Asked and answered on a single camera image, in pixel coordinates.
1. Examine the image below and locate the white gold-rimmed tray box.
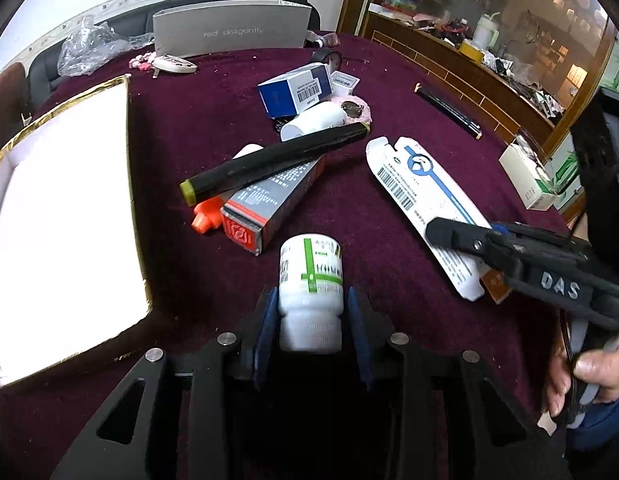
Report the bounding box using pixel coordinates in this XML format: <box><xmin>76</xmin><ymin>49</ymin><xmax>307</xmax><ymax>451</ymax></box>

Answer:
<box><xmin>0</xmin><ymin>74</ymin><xmax>151</xmax><ymax>389</ymax></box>

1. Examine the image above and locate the black tape roll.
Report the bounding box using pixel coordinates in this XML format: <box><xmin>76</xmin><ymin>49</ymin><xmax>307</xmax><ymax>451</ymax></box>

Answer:
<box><xmin>311</xmin><ymin>48</ymin><xmax>342</xmax><ymax>74</ymax></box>

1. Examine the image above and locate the black marker yellow cap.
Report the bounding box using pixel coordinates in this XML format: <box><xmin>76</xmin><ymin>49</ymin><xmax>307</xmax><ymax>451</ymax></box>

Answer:
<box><xmin>180</xmin><ymin>122</ymin><xmax>371</xmax><ymax>206</ymax></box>

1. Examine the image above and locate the person right hand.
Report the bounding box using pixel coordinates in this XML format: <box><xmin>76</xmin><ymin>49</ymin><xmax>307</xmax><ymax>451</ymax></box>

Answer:
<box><xmin>541</xmin><ymin>330</ymin><xmax>619</xmax><ymax>417</ymax></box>

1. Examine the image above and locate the wooden shelf counter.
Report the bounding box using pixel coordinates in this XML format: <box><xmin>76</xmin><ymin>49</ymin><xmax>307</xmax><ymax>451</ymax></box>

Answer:
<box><xmin>360</xmin><ymin>3</ymin><xmax>616</xmax><ymax>156</ymax></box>

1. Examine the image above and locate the white tube orange cap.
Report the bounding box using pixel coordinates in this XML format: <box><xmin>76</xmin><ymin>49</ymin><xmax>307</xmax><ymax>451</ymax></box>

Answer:
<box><xmin>180</xmin><ymin>144</ymin><xmax>262</xmax><ymax>233</ymax></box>

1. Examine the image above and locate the maroon bed blanket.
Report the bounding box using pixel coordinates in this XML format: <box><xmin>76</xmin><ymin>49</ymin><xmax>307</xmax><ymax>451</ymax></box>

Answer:
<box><xmin>0</xmin><ymin>53</ymin><xmax>569</xmax><ymax>479</ymax></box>

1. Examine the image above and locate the white green carton box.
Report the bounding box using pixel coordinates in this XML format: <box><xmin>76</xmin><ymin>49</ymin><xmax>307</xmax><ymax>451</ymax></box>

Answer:
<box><xmin>499</xmin><ymin>143</ymin><xmax>558</xmax><ymax>211</ymax></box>

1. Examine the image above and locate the grey red dragonfly shoebox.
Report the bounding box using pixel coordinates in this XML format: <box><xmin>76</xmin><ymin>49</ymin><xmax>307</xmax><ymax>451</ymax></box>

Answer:
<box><xmin>153</xmin><ymin>0</ymin><xmax>313</xmax><ymax>58</ymax></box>

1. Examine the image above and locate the small white label box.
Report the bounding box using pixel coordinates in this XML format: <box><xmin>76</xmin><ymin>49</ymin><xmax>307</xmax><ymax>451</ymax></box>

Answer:
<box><xmin>330</xmin><ymin>70</ymin><xmax>360</xmax><ymax>96</ymax></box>

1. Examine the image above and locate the flat white blue package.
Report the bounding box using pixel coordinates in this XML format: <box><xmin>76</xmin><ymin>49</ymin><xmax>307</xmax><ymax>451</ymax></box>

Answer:
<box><xmin>366</xmin><ymin>136</ymin><xmax>491</xmax><ymax>301</ymax></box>

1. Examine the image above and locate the white plastic bottle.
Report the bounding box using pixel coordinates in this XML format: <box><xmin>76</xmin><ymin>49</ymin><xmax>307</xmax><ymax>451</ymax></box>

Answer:
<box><xmin>280</xmin><ymin>102</ymin><xmax>346</xmax><ymax>142</ymax></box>

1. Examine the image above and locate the grey red carton box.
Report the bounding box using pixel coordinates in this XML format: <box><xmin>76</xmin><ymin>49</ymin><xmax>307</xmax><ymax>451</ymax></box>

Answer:
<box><xmin>221</xmin><ymin>157</ymin><xmax>325</xmax><ymax>256</ymax></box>

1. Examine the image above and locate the blue white barcode box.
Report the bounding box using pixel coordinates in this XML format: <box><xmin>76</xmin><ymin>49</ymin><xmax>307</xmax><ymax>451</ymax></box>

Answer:
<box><xmin>257</xmin><ymin>62</ymin><xmax>332</xmax><ymax>118</ymax></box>

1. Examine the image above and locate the white green-label pill bottle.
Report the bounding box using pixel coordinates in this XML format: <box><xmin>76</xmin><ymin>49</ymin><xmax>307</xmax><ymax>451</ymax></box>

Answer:
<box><xmin>278</xmin><ymin>233</ymin><xmax>344</xmax><ymax>354</ymax></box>

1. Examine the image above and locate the pink bead bracelet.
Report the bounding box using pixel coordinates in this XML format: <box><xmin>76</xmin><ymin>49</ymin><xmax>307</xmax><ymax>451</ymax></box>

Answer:
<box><xmin>128</xmin><ymin>51</ymin><xmax>158</xmax><ymax>73</ymax></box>

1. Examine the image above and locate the clear plastic bag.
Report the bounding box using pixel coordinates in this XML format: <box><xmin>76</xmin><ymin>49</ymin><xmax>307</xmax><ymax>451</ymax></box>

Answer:
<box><xmin>56</xmin><ymin>15</ymin><xmax>154</xmax><ymax>77</ymax></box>

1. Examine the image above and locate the white remote key fob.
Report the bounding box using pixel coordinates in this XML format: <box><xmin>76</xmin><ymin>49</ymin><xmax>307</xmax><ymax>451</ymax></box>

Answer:
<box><xmin>152</xmin><ymin>54</ymin><xmax>198</xmax><ymax>79</ymax></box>

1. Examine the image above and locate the black leather sofa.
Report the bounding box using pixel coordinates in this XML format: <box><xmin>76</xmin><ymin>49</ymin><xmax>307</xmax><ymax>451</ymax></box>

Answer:
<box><xmin>27</xmin><ymin>0</ymin><xmax>321</xmax><ymax>112</ymax></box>

